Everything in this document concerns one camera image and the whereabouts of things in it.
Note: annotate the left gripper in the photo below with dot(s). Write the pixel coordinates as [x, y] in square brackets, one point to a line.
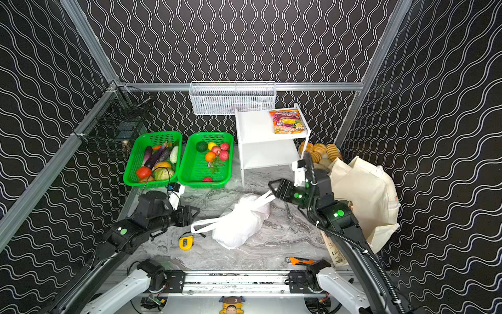
[186, 214]

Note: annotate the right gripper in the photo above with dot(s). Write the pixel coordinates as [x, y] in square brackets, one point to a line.
[284, 190]

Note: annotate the white plastic grocery bag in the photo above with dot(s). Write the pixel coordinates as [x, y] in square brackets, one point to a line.
[232, 229]

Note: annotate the red apple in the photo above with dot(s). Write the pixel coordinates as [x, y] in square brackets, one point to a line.
[224, 155]

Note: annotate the cream canvas tote bag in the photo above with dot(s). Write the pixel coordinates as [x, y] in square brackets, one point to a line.
[373, 195]

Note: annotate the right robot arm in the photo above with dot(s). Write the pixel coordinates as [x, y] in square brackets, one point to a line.
[378, 293]

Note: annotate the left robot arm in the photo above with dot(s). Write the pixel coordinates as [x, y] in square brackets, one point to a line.
[118, 244]

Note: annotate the yellow tape measure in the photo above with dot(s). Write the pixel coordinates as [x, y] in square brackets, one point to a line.
[186, 240]

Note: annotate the white two-tier shelf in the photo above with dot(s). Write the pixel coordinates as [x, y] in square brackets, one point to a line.
[260, 147]

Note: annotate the right green basket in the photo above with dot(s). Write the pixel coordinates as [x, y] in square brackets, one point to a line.
[195, 171]

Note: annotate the green basket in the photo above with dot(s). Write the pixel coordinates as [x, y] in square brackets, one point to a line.
[195, 171]
[164, 161]

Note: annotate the white bread tray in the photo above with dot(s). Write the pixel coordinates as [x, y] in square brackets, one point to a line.
[322, 155]

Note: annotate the orange fruit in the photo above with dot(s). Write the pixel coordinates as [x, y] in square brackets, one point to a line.
[210, 157]

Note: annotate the red tomato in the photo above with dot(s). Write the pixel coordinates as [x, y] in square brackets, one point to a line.
[143, 172]

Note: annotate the left green basket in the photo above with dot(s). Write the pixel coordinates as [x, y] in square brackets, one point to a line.
[164, 161]

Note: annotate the orange utility knife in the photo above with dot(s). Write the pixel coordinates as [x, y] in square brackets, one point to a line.
[298, 261]

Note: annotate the orange snack bag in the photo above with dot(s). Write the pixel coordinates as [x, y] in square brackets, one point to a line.
[287, 121]

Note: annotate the yellow lemon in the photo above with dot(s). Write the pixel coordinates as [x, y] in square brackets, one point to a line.
[211, 145]

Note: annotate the purple eggplant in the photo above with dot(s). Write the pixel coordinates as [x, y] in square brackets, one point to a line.
[147, 155]

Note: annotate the cartoon figure toy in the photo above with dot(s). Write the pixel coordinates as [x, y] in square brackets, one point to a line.
[232, 305]

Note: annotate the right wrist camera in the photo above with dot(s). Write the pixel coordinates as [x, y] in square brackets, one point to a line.
[299, 169]

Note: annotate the metal base rail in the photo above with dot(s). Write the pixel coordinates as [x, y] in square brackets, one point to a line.
[238, 283]

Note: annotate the white wire basket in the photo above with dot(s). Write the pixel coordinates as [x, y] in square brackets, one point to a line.
[225, 98]

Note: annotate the black wire basket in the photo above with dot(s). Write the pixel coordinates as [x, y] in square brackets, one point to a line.
[122, 119]

